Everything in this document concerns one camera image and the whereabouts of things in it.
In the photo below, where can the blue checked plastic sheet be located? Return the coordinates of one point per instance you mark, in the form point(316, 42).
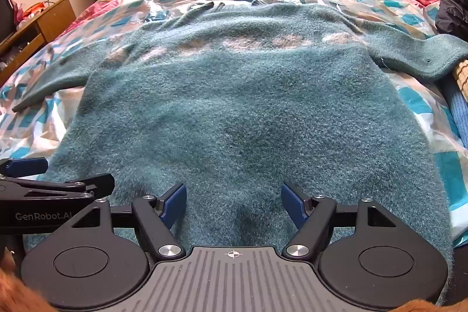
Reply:
point(36, 114)

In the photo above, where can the orange plastic bag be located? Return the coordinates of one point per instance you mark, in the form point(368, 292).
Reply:
point(34, 10)

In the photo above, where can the teal towel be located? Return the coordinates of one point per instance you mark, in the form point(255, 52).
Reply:
point(234, 107)

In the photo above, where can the blue towel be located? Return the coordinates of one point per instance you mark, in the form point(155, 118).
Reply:
point(459, 111)

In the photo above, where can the beige checked cloth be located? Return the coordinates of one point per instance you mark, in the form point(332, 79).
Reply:
point(462, 78)

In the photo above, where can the wooden bedside table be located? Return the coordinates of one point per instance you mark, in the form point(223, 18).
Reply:
point(55, 21)

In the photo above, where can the black monitor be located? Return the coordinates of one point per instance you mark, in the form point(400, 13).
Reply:
point(6, 19)

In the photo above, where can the person's orange fuzzy clothing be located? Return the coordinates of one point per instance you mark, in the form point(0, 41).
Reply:
point(14, 282)

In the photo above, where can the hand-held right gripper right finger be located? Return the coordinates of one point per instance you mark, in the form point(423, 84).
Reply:
point(292, 204)

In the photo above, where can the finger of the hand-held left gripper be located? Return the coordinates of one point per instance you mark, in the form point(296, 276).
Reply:
point(27, 165)
point(73, 186)

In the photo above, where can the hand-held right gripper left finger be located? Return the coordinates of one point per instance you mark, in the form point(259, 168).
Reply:
point(174, 204)

